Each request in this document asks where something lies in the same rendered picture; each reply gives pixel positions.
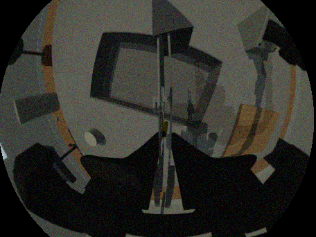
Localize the wooden board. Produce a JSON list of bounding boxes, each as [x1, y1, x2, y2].
[[221, 104, 279, 158]]

